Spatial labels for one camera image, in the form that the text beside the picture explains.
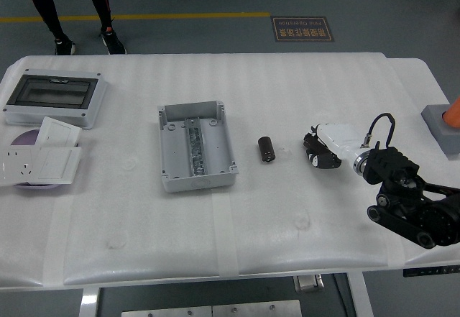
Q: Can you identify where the robot right hand white shell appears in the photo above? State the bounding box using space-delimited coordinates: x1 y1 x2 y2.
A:
303 122 363 170

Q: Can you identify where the black cylindrical battery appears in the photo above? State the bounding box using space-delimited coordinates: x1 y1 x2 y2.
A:
304 133 326 155
257 136 276 164

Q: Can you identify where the open grey junction box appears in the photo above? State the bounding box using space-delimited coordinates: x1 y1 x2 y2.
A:
157 99 239 193

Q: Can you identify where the grey distribution box dark window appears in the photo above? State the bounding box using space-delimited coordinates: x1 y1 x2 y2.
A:
2 68 109 130

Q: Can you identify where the white foam mat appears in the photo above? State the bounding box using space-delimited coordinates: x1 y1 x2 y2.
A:
0 52 460 291

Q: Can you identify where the grey square block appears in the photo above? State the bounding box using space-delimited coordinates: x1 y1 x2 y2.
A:
420 104 460 160

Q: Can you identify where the orange cone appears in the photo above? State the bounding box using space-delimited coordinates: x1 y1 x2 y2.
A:
442 96 460 128

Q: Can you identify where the brown floor sign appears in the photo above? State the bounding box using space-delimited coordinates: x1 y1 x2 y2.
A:
270 16 336 43

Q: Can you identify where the white table leg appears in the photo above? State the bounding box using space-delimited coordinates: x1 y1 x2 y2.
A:
346 272 374 317
78 287 104 317

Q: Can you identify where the black table control panel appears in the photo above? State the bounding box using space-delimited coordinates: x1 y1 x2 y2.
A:
402 265 460 278

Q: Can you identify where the purple round plate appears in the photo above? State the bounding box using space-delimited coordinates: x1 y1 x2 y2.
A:
9 129 62 191

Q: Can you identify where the person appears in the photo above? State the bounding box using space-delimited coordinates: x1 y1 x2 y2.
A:
21 0 127 56

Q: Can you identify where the metal mounting rail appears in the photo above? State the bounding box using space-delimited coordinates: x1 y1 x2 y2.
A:
184 116 208 177

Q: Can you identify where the metal table bracket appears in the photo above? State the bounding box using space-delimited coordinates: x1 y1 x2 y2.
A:
293 275 325 293

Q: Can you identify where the grey metal base plate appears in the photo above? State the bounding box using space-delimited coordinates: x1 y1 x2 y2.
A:
121 305 213 317
211 299 303 317

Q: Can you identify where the white switch panel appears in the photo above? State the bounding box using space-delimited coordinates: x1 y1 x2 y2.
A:
34 116 82 148
30 146 83 185

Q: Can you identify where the white wall socket panel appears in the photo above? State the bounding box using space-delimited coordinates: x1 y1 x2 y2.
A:
0 146 44 188

